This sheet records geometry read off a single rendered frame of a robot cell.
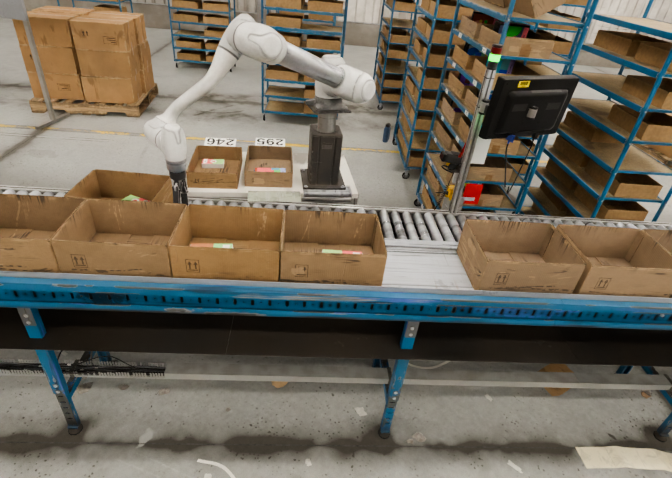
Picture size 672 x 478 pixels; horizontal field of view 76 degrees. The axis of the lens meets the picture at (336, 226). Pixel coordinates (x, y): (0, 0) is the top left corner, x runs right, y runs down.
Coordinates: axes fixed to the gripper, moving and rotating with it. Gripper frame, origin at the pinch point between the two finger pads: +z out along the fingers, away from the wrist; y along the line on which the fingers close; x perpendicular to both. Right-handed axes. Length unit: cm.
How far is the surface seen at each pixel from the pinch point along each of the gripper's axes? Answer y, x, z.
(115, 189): 21.1, 39.9, 4.1
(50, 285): -65, 28, -5
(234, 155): 78, -13, 6
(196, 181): 38.7, 2.4, 6.2
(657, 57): 82, -267, -73
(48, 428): -63, 54, 85
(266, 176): 45, -36, 3
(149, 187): 20.0, 21.8, 1.2
